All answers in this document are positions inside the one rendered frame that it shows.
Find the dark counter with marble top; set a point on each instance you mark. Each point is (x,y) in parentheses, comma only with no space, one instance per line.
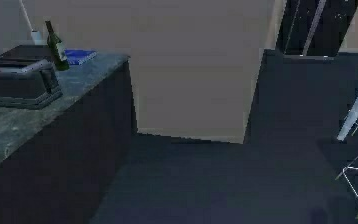
(70,140)

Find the dark green wine bottle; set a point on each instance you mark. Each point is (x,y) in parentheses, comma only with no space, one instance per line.
(57,50)

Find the white paper towel roll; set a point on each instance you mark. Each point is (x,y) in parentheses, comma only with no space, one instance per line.
(37,36)

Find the dark window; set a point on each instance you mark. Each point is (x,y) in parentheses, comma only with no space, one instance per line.
(317,26)

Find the black toaster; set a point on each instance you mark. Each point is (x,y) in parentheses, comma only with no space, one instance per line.
(20,80)

